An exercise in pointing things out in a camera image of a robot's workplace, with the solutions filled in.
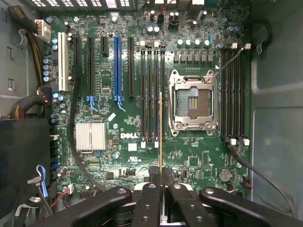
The silver finned heatsink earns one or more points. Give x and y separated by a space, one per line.
91 137

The grey power supply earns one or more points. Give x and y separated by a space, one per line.
14 59

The open black PC case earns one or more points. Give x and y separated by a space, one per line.
277 118

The CPU socket locking lever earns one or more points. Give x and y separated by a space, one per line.
228 63

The white expansion slot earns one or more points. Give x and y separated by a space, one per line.
63 61

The white power connector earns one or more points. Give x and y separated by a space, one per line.
43 30

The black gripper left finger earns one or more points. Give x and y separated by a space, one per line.
94 210

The blue expansion slot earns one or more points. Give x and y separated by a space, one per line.
117 66

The metal CPU socket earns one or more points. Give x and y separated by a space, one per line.
193 104

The green motherboard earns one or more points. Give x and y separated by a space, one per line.
189 153

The long black expansion slot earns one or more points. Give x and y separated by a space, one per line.
131 66
91 66
77 49

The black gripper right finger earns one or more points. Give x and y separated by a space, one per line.
236 208

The short black expansion slot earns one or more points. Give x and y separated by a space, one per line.
104 46

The black plastic shroud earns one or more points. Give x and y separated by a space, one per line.
23 153

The black RAM slot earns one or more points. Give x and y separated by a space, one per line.
223 94
163 78
142 94
230 94
149 94
243 94
156 82
237 94

